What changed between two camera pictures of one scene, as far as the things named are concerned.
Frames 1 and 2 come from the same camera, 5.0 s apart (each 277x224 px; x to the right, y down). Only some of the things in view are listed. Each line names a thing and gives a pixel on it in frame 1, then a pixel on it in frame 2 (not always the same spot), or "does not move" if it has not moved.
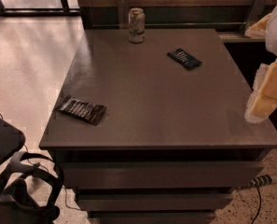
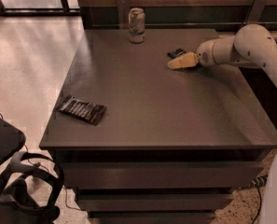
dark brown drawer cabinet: [172, 143] does not move
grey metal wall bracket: [257, 8] does not move
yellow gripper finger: [270, 90] → [186, 60]
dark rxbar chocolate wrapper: [88, 111] does not move
